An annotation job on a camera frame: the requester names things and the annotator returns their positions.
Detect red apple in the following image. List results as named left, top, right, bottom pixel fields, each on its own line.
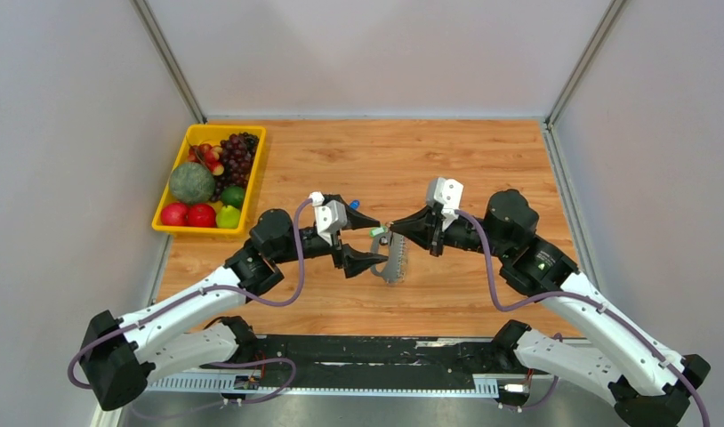
left=186, top=204, right=217, bottom=228
left=159, top=202, right=189, bottom=227

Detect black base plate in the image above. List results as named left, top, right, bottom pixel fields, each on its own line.
left=230, top=334, right=527, bottom=388

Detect grey cable duct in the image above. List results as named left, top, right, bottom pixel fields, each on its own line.
left=147, top=369, right=500, bottom=399

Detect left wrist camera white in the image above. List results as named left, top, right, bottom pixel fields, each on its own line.
left=310, top=191, right=349, bottom=246

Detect aluminium frame rail right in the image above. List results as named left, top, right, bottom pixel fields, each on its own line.
left=541, top=0, right=629, bottom=289

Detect red apple right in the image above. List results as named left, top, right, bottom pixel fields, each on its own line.
left=186, top=204, right=217, bottom=228

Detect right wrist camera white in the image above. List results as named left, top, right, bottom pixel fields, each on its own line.
left=425, top=177, right=464, bottom=231

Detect aluminium frame post left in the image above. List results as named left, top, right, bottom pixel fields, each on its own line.
left=130, top=0, right=207, bottom=124

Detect green melon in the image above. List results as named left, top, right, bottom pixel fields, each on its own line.
left=168, top=162, right=216, bottom=205

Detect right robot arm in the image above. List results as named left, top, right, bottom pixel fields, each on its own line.
left=390, top=180, right=711, bottom=426

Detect dark grape bunch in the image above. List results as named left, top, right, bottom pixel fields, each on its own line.
left=212, top=132, right=260, bottom=195

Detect red apple left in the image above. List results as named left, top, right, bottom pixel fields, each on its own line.
left=159, top=202, right=189, bottom=227

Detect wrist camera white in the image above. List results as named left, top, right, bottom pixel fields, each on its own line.
left=310, top=191, right=349, bottom=246
left=425, top=177, right=464, bottom=231

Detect small red fruits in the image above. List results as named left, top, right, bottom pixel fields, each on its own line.
left=188, top=143, right=225, bottom=176

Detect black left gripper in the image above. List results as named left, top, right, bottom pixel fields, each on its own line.
left=272, top=195, right=388, bottom=278

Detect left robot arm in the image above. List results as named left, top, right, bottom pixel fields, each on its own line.
left=67, top=192, right=388, bottom=411

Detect yellow plastic bin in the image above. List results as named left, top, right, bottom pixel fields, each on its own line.
left=151, top=125, right=267, bottom=238

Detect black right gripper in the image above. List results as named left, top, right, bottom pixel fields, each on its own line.
left=389, top=203, right=511, bottom=260

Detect green lime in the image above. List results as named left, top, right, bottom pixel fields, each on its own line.
left=220, top=185, right=246, bottom=209

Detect key with green tag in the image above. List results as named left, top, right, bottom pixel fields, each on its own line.
left=369, top=225, right=390, bottom=238

